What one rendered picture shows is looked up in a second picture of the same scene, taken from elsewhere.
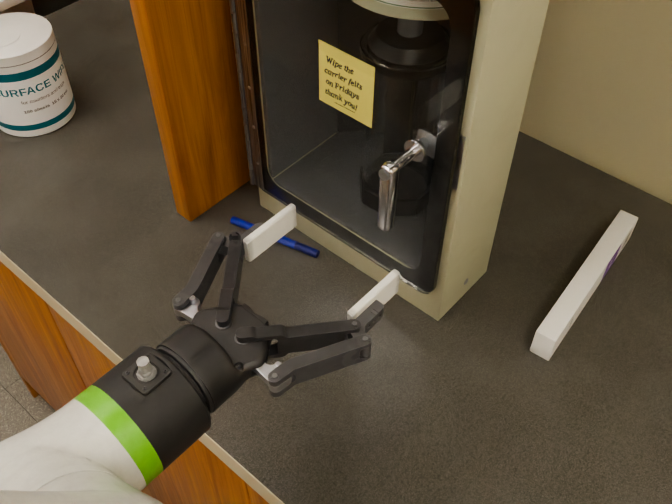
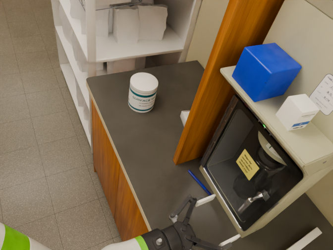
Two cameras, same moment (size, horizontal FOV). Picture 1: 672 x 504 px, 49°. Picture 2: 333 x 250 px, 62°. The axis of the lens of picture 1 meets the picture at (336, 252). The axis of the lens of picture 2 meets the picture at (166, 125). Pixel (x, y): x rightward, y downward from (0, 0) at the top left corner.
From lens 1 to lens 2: 30 cm
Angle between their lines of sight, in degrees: 7
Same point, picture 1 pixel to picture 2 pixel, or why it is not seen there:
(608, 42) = not seen: outside the picture
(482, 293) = (259, 234)
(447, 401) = not seen: outside the picture
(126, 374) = (153, 240)
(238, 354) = (184, 243)
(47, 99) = (146, 104)
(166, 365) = (165, 241)
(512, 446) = not seen: outside the picture
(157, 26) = (195, 117)
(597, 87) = (326, 179)
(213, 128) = (195, 143)
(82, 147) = (150, 122)
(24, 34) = (149, 83)
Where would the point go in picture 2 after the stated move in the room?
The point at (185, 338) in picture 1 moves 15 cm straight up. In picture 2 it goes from (172, 233) to (185, 210)
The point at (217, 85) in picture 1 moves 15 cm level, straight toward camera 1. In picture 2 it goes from (203, 133) to (199, 164)
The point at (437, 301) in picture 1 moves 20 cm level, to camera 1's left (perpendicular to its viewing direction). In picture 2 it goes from (244, 233) to (194, 209)
